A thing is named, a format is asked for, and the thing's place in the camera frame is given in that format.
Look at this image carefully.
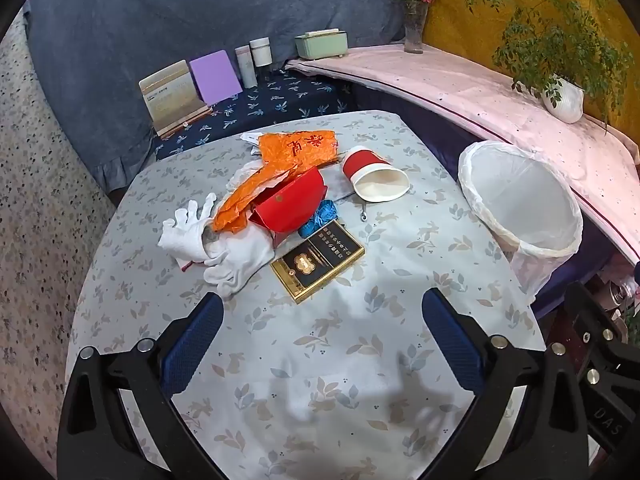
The purple notebook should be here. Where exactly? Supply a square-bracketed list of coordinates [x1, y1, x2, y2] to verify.
[190, 50, 244, 106]

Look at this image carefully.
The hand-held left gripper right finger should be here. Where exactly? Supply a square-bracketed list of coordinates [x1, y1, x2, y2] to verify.
[421, 287, 591, 480]

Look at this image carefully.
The white plant pot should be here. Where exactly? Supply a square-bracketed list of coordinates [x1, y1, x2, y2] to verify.
[541, 75, 586, 124]

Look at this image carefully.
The black gold flat box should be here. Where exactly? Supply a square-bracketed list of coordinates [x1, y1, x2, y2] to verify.
[270, 218, 366, 306]

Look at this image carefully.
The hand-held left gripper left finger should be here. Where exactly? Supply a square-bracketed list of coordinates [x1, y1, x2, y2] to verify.
[56, 291, 226, 480]

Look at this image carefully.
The red paper box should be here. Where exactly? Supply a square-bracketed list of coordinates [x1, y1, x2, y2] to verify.
[248, 166, 328, 248]

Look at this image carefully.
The white cotton glove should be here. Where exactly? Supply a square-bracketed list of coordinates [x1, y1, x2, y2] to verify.
[202, 232, 276, 297]
[157, 193, 221, 264]

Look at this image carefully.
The open cardboard box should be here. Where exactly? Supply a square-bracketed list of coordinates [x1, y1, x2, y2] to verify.
[138, 60, 211, 138]

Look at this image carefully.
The glass vase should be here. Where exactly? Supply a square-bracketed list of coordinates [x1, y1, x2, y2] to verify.
[404, 2, 428, 55]

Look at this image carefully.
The white tube bottle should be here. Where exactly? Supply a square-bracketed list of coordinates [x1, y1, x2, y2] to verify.
[235, 45, 258, 88]

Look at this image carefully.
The orange plastic bag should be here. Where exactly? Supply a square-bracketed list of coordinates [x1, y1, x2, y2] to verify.
[212, 130, 338, 235]

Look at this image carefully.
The green tissue box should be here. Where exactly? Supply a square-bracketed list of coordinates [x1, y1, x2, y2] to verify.
[294, 30, 349, 60]

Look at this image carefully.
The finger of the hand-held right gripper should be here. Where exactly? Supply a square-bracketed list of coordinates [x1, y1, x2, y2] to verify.
[575, 360, 640, 466]
[565, 282, 640, 361]

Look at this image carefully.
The dark purple cloth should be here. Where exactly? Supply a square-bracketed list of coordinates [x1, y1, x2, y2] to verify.
[350, 85, 618, 311]

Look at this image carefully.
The pink cloth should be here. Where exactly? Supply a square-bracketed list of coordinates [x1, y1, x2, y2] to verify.
[285, 42, 640, 266]

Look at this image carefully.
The white bin with liner bag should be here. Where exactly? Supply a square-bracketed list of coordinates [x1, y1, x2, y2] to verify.
[457, 140, 585, 306]

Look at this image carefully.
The green leafy plant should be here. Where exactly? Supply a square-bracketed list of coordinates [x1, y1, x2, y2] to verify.
[465, 0, 636, 136]

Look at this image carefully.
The blue grey blanket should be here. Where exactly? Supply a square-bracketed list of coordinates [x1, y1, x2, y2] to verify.
[22, 0, 431, 206]

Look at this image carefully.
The white plastic wrapper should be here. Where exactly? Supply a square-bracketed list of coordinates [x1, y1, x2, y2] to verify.
[239, 131, 273, 158]

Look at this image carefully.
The crumpled blue plastic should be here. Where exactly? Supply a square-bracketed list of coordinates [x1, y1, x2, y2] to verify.
[298, 199, 341, 238]

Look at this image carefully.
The navy palm print cloth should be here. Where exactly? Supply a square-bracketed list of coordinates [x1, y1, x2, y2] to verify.
[150, 70, 357, 161]

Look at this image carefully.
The red white paper cup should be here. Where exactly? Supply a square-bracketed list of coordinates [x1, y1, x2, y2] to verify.
[341, 145, 411, 204]

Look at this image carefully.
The yellow cloth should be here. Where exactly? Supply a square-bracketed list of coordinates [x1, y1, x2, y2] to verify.
[425, 0, 640, 161]

